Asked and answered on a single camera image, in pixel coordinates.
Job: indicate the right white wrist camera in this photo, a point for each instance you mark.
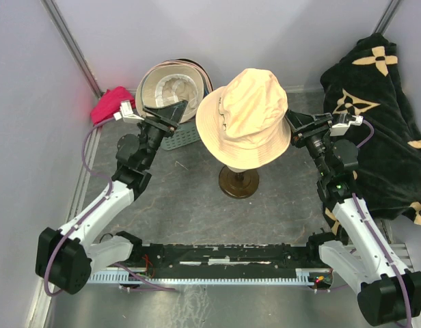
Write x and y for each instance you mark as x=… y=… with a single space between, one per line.
x=344 y=122

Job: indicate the teal plastic basket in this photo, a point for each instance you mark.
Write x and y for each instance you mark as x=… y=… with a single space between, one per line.
x=186 y=134

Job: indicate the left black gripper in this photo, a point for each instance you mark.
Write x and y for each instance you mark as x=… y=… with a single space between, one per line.
x=171 y=114

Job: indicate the blue bucket hat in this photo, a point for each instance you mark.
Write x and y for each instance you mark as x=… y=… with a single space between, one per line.
x=206 y=90

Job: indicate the dark wooden hat stand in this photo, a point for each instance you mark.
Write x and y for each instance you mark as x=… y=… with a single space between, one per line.
x=238 y=185

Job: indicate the right aluminium frame post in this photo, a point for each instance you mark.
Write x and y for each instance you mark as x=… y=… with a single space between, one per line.
x=387 y=16

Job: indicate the aluminium frame post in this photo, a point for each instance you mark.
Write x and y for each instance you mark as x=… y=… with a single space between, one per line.
x=387 y=16
x=59 y=22

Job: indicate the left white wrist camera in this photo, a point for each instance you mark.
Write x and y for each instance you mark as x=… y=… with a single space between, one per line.
x=127 y=114

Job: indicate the left aluminium frame post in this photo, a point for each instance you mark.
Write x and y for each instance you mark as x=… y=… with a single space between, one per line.
x=59 y=22

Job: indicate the red cloth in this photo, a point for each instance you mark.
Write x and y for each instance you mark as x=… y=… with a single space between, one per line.
x=110 y=103

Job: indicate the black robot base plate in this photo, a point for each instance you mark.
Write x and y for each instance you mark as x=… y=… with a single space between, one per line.
x=175 y=260

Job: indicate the pink beige bucket hat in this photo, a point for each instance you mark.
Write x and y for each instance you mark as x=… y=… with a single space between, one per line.
x=190 y=63

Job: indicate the cream bucket hat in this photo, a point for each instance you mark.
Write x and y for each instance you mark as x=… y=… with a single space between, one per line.
x=168 y=85

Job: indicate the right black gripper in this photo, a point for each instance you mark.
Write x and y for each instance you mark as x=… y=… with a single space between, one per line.
x=296 y=120

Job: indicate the black floral blanket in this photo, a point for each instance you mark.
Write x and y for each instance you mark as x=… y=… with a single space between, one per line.
x=366 y=82

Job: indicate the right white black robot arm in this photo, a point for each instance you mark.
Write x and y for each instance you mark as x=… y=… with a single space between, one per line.
x=387 y=291

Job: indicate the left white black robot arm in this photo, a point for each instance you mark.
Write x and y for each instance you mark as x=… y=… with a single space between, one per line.
x=67 y=257

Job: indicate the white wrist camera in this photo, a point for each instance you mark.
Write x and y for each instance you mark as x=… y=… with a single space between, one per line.
x=127 y=114
x=344 y=122

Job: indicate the peach bucket hat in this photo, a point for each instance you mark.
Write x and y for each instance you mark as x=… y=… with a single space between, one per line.
x=242 y=124

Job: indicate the light blue cable duct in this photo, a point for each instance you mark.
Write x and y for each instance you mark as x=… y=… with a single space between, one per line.
x=296 y=277

